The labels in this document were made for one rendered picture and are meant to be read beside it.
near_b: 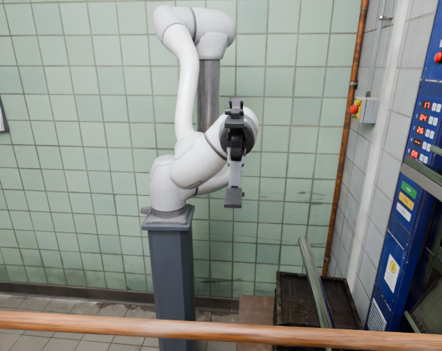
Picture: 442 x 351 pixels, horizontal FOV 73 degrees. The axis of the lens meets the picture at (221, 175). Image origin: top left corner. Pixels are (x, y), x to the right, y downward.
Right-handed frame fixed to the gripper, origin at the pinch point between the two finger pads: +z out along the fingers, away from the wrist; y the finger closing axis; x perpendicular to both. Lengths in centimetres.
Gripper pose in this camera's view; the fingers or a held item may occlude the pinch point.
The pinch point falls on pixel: (233, 165)
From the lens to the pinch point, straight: 48.6
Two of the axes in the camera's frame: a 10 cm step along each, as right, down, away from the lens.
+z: -0.8, 3.5, -9.3
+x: -10.0, -0.3, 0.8
